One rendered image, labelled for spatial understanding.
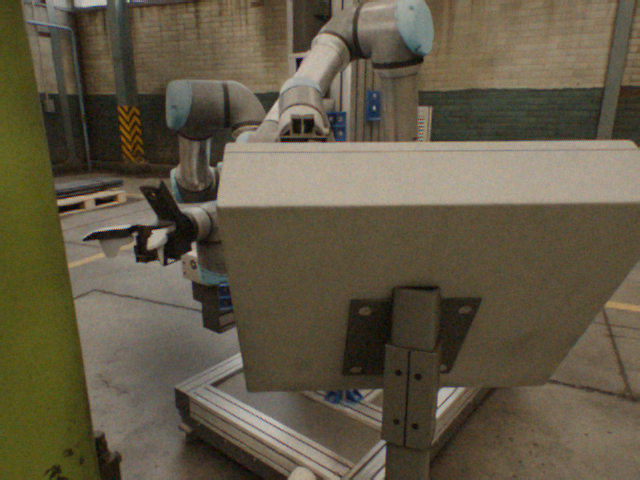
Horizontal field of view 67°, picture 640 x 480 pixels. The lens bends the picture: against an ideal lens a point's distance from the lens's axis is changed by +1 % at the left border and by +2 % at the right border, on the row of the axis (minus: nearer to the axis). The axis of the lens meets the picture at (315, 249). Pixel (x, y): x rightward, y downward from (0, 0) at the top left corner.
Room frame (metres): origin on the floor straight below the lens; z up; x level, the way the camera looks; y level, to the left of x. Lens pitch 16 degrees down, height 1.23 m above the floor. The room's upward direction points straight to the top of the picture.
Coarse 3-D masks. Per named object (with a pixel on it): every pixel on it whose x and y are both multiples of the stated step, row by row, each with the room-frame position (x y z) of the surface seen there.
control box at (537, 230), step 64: (256, 192) 0.35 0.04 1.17; (320, 192) 0.35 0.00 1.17; (384, 192) 0.35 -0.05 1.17; (448, 192) 0.35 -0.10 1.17; (512, 192) 0.35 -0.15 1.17; (576, 192) 0.35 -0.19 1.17; (256, 256) 0.36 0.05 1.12; (320, 256) 0.36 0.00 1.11; (384, 256) 0.37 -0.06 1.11; (448, 256) 0.37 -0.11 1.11; (512, 256) 0.37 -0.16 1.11; (576, 256) 0.38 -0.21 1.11; (256, 320) 0.40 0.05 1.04; (320, 320) 0.41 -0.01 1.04; (512, 320) 0.42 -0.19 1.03; (576, 320) 0.42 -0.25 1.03; (256, 384) 0.46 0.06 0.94; (320, 384) 0.47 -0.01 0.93; (448, 384) 0.48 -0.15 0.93; (512, 384) 0.48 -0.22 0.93
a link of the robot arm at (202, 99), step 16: (176, 80) 1.24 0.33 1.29; (192, 80) 1.24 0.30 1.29; (208, 80) 1.26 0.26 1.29; (176, 96) 1.20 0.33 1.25; (192, 96) 1.20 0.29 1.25; (208, 96) 1.22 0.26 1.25; (224, 96) 1.23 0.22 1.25; (176, 112) 1.19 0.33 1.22; (192, 112) 1.20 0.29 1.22; (208, 112) 1.22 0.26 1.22; (224, 112) 1.23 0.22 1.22; (176, 128) 1.23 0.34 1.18; (192, 128) 1.24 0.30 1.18; (208, 128) 1.25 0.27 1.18; (192, 144) 1.32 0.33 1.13; (208, 144) 1.36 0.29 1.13; (192, 160) 1.38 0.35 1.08; (208, 160) 1.44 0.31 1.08; (176, 176) 1.51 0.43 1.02; (192, 176) 1.45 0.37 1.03; (208, 176) 1.52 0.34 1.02; (176, 192) 1.51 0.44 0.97; (192, 192) 1.50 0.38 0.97; (208, 192) 1.54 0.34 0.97
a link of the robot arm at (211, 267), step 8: (200, 248) 1.07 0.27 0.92; (208, 248) 1.06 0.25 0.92; (216, 248) 1.07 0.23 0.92; (200, 256) 1.07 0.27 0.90; (208, 256) 1.06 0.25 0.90; (216, 256) 1.07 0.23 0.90; (200, 264) 1.07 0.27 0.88; (208, 264) 1.06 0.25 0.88; (216, 264) 1.07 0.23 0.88; (224, 264) 1.07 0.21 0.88; (200, 272) 1.07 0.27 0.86; (208, 272) 1.06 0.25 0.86; (216, 272) 1.07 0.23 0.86; (224, 272) 1.08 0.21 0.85; (200, 280) 1.08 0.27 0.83; (208, 280) 1.06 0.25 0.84; (216, 280) 1.07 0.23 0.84; (224, 280) 1.08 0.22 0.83
